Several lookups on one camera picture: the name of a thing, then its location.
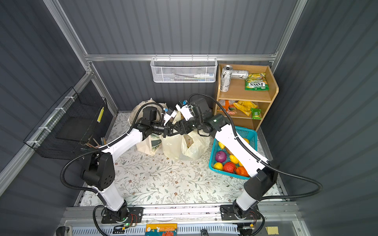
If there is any yellow fruit bottom left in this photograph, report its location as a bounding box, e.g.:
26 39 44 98
213 162 223 171

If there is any canvas tote bag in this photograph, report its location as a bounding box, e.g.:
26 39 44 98
128 98 167 156

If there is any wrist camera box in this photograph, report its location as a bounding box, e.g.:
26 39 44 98
176 100 195 121
163 108 177 125

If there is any red tomato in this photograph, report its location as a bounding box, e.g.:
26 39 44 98
223 162 237 174

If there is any toothpaste tube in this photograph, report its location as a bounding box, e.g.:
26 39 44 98
194 73 215 80

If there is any orange pumpkin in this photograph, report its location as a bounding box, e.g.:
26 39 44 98
235 166 250 178

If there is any wooden shelf unit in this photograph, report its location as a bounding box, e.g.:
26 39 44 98
215 64 279 132

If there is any teal orange card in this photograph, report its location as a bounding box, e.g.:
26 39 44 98
145 223 178 236

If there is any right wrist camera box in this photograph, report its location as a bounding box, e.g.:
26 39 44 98
176 100 195 121

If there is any orange snack packet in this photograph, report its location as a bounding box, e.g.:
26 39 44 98
219 99 237 115

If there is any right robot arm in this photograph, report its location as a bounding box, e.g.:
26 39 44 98
175 98 278 218

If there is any green candy bag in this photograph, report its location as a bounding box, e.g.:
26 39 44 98
245 73 269 91

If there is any yellow plastic grocery bag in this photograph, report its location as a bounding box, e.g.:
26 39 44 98
161 129 211 161

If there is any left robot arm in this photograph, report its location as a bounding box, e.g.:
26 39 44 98
82 103 177 223

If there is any white wire wall basket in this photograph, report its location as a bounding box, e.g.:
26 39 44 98
150 58 218 83

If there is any black wire wall basket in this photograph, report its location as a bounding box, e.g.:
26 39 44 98
24 83 113 160

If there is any purple onion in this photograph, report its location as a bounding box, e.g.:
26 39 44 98
215 150 227 163

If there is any yellow lemon top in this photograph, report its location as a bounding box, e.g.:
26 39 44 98
229 155 239 165

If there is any yellow snack packet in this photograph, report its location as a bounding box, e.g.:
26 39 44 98
233 101 258 116

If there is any yellow pear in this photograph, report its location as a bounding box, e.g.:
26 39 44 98
218 142 225 149

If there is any lying white can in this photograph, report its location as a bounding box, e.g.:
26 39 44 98
231 70 249 80

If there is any small green packet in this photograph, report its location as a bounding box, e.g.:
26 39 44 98
251 108 262 120

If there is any tall white energy can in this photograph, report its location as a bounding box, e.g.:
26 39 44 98
220 65 233 92

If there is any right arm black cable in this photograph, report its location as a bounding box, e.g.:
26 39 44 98
188 93 323 236

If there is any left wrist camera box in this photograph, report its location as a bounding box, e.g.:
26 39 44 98
163 108 177 125

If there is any teal plastic basket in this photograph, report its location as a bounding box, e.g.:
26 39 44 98
208 126 258 180

